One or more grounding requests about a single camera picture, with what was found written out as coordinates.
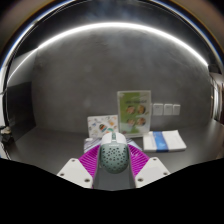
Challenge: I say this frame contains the acrylic stand with green menu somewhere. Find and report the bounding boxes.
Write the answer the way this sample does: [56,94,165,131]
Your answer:
[116,89,153,139]

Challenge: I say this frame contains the white book with blue band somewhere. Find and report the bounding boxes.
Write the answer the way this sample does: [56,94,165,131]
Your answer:
[142,129,188,154]

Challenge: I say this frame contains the grey striped cover book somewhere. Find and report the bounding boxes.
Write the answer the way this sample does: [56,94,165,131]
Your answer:
[82,136,143,155]

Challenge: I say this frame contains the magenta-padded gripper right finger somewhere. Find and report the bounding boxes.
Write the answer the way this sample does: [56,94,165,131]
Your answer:
[127,143,171,189]

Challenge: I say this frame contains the white card with stickers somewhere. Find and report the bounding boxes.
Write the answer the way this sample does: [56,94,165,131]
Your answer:
[86,114,120,140]

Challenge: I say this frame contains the white wall socket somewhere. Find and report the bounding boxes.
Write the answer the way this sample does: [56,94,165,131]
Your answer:
[171,103,182,116]
[162,103,174,117]
[152,102,164,117]

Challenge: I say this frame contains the mint green white computer mouse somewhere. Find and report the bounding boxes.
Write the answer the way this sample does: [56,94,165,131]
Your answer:
[99,131,130,175]

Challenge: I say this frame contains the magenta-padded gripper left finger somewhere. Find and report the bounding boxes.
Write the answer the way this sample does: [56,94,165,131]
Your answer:
[56,144,103,190]

